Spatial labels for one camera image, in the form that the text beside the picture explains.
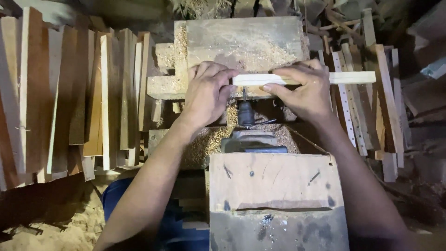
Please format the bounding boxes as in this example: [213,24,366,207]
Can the dusty wooden drilling table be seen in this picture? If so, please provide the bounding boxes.
[146,16,311,102]

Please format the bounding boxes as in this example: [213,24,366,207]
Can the person's right hand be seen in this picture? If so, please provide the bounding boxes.
[261,59,334,122]

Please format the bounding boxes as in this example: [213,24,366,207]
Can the stack of brown wooden slats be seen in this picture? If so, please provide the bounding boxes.
[0,6,157,193]

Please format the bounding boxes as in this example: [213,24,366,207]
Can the heap of wood scraps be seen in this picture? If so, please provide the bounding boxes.
[302,0,446,72]

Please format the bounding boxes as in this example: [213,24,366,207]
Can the stained wooden box cover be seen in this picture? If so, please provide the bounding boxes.
[208,152,350,251]

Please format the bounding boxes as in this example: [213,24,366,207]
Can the grey metal spindle housing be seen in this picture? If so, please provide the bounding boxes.
[220,130,288,154]

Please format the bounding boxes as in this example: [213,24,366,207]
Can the person's blue trousers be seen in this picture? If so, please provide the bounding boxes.
[101,177,210,251]

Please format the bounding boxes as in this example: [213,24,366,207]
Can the sawdust pile under drill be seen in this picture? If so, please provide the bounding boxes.
[180,99,301,168]

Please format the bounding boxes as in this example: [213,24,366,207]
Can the sawdust heap beside slats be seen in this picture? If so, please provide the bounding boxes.
[0,193,106,251]

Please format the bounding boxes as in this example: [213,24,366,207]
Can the pale grey metal piece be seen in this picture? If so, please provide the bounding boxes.
[420,57,446,80]

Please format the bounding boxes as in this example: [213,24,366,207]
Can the person's left hand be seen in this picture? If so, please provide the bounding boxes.
[179,61,241,131]

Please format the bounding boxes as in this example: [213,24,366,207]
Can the dark drill chuck with bit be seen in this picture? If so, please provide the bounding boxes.
[238,87,256,128]

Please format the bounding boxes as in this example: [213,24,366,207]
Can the thin brown string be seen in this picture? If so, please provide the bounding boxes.
[285,125,332,165]

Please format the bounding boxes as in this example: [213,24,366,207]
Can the pale wooden strip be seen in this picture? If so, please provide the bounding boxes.
[232,71,377,86]

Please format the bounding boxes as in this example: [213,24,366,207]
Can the stack of drilled wooden slats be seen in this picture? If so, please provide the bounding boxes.
[318,8,412,183]

